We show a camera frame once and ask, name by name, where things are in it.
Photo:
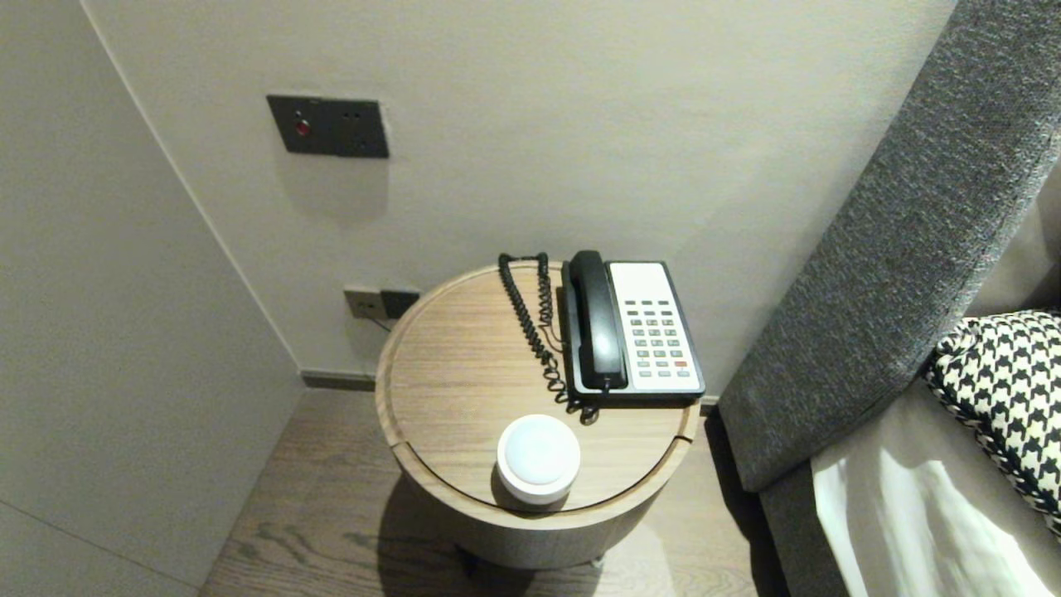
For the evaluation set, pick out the grey fabric headboard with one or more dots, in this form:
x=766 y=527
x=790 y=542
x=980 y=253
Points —
x=895 y=274

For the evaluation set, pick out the black and white desk telephone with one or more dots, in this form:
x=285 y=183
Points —
x=659 y=332

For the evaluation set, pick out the round wooden side table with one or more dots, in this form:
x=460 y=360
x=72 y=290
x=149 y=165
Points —
x=464 y=390

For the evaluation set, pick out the black plug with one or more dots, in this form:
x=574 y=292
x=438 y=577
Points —
x=399 y=302

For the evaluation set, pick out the dark wall switch panel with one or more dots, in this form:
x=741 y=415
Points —
x=328 y=126

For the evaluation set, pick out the black telephone handset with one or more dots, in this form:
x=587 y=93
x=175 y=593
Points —
x=595 y=323

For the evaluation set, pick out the houndstooth pillow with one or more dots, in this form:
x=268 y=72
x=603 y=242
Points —
x=1007 y=390

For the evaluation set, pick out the white bed sheet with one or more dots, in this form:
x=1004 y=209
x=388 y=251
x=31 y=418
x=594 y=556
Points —
x=920 y=514

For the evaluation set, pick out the wall power socket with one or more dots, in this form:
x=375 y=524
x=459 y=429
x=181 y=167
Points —
x=362 y=303

